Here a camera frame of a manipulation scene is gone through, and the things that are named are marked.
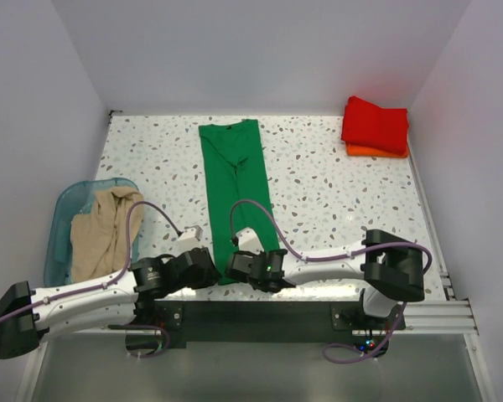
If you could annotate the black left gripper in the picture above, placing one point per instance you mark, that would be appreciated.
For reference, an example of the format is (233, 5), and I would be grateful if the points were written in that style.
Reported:
(210, 277)

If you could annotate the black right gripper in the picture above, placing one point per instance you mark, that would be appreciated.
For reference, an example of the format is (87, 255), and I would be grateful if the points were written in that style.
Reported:
(262, 255)

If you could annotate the green t shirt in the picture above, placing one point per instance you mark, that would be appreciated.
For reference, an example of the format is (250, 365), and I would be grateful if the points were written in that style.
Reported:
(234, 170)

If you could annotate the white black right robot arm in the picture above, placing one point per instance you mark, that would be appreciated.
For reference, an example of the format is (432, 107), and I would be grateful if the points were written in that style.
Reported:
(393, 269)

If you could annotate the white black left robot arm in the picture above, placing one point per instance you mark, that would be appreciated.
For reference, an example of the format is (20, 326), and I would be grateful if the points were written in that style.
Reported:
(30, 316)

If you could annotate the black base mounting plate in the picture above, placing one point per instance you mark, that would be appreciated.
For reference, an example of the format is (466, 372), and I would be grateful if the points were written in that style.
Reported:
(174, 324)

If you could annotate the beige crumpled t shirt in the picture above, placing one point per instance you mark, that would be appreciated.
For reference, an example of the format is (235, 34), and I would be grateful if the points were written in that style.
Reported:
(99, 238)

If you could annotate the clear blue plastic bin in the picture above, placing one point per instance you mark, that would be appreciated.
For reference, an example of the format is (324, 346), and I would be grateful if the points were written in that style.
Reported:
(78, 198)

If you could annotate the orange folded t shirt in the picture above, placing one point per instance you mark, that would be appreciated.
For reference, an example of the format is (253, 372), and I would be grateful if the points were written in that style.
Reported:
(361, 151)

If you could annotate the red folded t shirt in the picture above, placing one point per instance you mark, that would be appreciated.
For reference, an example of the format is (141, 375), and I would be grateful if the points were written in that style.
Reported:
(366, 124)

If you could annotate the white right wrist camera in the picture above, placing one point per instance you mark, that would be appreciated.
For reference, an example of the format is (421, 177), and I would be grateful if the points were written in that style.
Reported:
(248, 240)

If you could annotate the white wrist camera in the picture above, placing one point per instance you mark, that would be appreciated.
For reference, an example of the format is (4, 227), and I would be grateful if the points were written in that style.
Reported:
(248, 240)
(190, 235)

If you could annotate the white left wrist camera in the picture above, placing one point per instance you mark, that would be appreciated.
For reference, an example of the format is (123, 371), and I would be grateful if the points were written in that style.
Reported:
(190, 235)

